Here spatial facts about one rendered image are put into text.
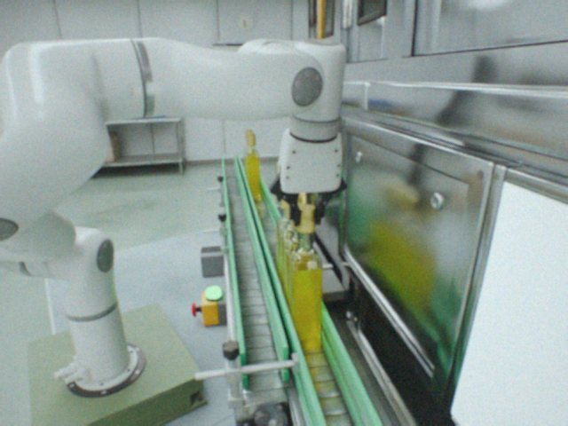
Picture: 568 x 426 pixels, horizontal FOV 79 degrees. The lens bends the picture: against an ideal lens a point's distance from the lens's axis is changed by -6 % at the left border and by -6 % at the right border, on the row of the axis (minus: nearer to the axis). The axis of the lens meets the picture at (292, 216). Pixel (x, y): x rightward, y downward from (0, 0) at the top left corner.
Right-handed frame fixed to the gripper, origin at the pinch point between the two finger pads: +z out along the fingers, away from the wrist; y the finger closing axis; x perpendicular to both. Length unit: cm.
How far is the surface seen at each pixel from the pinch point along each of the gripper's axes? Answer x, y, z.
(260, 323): -0.4, 8.3, 30.0
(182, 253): -62, 32, 60
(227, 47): -583, -3, 76
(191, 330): -14, 26, 47
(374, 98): -7.7, -12.8, -18.3
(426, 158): 13.3, -12.0, -16.9
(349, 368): 22.1, -3.4, 15.4
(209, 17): -595, 23, 32
